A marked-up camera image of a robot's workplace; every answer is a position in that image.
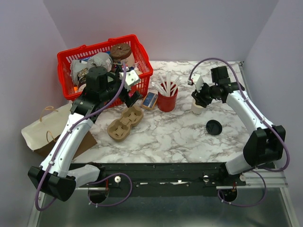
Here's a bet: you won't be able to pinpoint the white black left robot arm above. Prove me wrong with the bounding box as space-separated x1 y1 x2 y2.
28 66 141 201

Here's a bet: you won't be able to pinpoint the brown lidded round container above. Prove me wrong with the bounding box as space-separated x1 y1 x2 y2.
110 43 135 67

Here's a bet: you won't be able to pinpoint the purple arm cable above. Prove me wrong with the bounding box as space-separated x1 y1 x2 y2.
35 61 133 211
189 57 291 208

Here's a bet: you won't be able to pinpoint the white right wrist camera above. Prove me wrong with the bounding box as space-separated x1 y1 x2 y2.
187 74 204 93

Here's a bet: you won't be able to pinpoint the red plastic shopping basket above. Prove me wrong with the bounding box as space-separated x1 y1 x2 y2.
57 35 153 101

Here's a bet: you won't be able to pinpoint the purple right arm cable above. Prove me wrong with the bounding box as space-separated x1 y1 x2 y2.
189 57 291 208

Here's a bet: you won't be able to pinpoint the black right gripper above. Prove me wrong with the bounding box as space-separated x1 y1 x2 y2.
191 80 218 108

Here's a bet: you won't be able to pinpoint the black gold labelled jar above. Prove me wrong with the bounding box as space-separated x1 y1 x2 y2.
77 68 89 92

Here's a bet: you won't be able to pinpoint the black plastic cup lid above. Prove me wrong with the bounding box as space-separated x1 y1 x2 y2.
205 120 223 136

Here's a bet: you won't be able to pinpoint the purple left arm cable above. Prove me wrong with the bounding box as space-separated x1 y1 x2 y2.
35 61 133 211

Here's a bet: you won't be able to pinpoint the red ribbed cup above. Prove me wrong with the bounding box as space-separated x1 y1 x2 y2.
157 89 178 112

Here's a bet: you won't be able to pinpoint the brown paper bag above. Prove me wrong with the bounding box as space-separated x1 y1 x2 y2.
21 102 98 159

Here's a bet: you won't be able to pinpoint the small white pump bottle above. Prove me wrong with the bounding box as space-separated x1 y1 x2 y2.
134 63 142 75

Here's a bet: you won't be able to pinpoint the grey crumpled bag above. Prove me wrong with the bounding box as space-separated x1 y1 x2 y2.
70 52 113 85

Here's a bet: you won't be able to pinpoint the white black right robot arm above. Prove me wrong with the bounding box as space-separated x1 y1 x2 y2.
188 66 286 185

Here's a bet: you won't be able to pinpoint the black mounting base rail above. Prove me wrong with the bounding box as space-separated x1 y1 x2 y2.
68 162 247 198

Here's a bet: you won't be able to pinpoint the cardboard cup carrier tray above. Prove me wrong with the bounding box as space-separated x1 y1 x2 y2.
107 105 143 142

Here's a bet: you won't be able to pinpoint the blue tan small box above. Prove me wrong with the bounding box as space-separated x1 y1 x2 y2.
141 92 158 110

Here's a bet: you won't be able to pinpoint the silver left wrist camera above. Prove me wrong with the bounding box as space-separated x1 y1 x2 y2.
125 70 141 91

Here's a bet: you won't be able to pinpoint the white paper coffee cup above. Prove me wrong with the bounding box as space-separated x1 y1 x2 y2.
191 99 204 115

